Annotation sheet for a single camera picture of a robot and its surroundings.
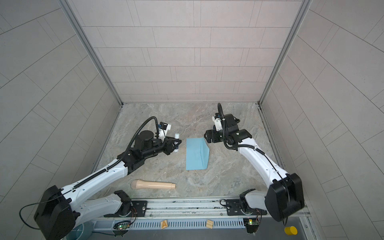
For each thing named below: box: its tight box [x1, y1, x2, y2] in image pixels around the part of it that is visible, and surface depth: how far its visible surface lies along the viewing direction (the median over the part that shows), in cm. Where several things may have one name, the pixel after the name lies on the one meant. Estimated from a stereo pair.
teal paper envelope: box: [185, 137, 210, 171], surface depth 91 cm
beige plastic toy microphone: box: [131, 179, 176, 190], surface depth 78 cm
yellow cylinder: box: [284, 226, 298, 236], surface depth 63 cm
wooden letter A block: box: [160, 219, 168, 230], surface depth 68 cm
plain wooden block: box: [206, 219, 214, 229], surface depth 68 cm
